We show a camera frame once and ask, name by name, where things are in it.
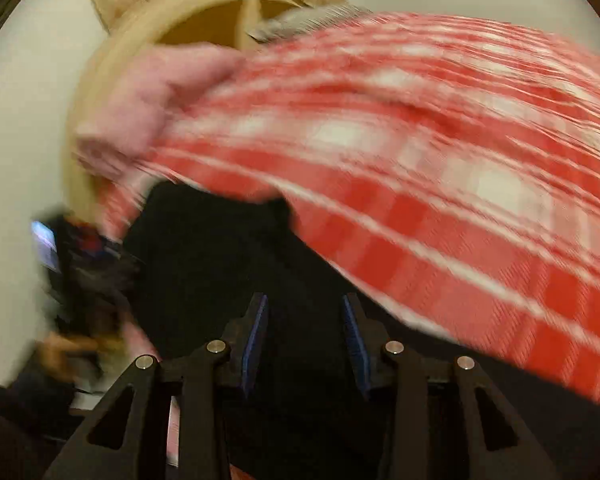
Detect person's left hand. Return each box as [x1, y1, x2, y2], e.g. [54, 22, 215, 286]
[34, 332, 132, 384]

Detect red plaid bed sheet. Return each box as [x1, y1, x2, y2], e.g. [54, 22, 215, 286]
[100, 13, 600, 404]

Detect grey patterned pillow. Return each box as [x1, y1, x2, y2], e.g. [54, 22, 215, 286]
[248, 3, 372, 44]

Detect black pants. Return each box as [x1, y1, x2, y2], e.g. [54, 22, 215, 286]
[123, 181, 600, 479]

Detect pink folded quilt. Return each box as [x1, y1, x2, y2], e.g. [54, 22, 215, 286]
[74, 44, 246, 181]

